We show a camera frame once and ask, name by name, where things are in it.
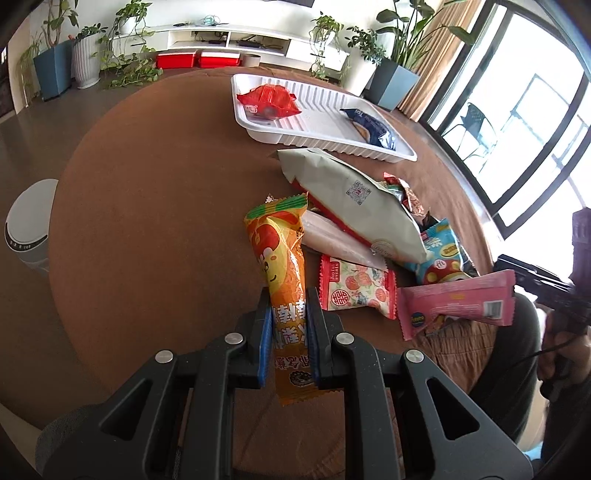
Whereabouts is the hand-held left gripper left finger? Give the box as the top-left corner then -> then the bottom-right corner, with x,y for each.
44,286 -> 274,480

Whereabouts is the person's right hand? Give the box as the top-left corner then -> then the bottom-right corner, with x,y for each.
537,309 -> 591,402

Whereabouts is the large broad-leaf plant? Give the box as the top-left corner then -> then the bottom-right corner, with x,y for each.
376,0 -> 476,71

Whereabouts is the white plastic tray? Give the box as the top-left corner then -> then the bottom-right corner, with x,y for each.
230,73 -> 419,163

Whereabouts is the plain white plant pot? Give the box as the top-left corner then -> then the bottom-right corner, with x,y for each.
344,58 -> 380,97

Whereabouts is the trailing green plant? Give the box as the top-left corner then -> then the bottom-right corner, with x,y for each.
95,0 -> 164,89

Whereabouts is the orange cartoon snack packet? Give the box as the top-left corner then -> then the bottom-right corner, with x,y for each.
244,193 -> 329,407

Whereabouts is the light blue cartoon snack packet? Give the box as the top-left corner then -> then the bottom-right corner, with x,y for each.
413,218 -> 472,286

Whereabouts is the peach print snack packet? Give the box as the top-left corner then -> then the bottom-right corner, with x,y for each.
318,255 -> 399,320

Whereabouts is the white media cabinet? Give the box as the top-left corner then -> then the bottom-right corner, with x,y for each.
143,23 -> 352,73

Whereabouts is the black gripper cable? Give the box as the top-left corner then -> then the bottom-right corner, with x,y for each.
522,335 -> 580,365

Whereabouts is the grey-blue square plant pot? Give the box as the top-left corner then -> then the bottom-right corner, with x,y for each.
367,58 -> 421,112

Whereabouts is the large grey snack bag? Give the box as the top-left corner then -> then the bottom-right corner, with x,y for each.
276,148 -> 430,265

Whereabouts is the beige curtain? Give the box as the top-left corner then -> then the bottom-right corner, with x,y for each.
399,0 -> 498,121

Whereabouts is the grey fabric chair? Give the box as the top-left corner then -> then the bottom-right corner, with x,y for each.
36,406 -> 95,480

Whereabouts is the white round bin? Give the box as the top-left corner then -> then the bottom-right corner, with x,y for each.
4,179 -> 60,278

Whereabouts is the red storage box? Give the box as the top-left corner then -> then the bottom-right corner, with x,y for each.
198,50 -> 242,69
156,52 -> 200,70

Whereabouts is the tall leafy plant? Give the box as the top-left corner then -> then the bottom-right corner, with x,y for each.
18,0 -> 80,61

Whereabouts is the bushy green plant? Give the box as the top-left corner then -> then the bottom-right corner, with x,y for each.
344,25 -> 386,65

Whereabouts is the person's leg in dark trousers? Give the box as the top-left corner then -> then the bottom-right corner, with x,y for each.
466,293 -> 546,445

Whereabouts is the black outdoor chair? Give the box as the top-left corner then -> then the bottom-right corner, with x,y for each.
443,102 -> 498,160

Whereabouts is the hanging vine plant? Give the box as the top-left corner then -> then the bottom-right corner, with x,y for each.
308,13 -> 345,80

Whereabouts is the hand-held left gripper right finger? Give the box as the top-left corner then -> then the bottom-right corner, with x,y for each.
305,286 -> 536,480

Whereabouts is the blue plant pot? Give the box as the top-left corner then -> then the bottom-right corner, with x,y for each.
33,41 -> 75,102

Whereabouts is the white translucent snack packet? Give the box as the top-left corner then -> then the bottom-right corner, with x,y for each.
300,210 -> 389,271

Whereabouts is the black window frame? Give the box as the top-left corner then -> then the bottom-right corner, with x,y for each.
418,0 -> 591,241

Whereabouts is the pink snack packet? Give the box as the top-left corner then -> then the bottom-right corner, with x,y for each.
396,270 -> 516,341

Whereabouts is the white ribbed plant pot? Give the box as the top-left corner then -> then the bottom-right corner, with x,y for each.
71,34 -> 103,89

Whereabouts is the small green plant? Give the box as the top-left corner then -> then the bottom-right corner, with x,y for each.
74,23 -> 109,47

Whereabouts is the red white patterned snack packet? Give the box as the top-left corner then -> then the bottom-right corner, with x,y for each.
382,172 -> 428,217

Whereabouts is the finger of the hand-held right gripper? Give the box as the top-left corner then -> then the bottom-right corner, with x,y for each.
493,254 -> 578,306

